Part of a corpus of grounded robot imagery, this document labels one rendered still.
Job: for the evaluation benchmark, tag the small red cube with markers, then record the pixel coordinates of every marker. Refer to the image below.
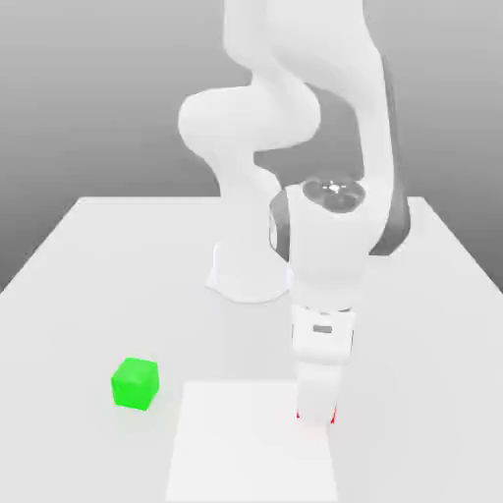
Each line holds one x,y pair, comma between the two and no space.
334,418

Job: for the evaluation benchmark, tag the small green cube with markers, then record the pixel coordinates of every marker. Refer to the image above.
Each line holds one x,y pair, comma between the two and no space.
134,385

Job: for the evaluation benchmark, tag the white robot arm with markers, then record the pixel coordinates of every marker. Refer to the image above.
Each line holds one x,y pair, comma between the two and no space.
338,98

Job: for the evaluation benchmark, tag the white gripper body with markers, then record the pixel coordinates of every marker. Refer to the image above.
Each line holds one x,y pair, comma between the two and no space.
317,393

